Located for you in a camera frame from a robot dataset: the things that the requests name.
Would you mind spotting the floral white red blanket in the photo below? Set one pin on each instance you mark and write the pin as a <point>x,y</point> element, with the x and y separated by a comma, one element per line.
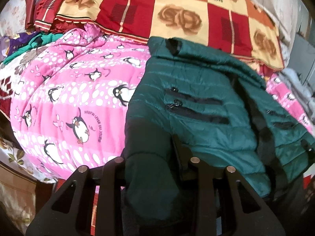
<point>11,74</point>

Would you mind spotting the pink penguin print blanket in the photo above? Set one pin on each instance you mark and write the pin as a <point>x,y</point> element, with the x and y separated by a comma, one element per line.
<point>70,106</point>

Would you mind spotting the grey fleece garment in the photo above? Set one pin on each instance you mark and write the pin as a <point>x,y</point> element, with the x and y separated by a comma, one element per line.
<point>303,91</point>

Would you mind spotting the teal green folded cloth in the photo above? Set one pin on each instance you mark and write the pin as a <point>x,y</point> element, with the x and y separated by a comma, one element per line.
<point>39,40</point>

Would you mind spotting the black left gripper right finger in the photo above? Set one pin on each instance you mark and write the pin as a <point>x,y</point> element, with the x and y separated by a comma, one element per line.
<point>218,201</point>

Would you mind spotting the teal quilted puffer jacket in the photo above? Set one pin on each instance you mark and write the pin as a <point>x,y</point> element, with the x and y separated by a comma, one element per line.
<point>219,108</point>

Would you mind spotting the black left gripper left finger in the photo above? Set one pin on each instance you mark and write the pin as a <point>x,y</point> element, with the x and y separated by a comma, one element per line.
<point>89,197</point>

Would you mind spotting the white bed sheet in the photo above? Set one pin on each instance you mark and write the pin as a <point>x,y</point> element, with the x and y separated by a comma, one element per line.
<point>284,13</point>

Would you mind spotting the red orange rose blanket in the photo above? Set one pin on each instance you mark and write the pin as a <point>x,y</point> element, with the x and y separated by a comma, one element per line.
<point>238,27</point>

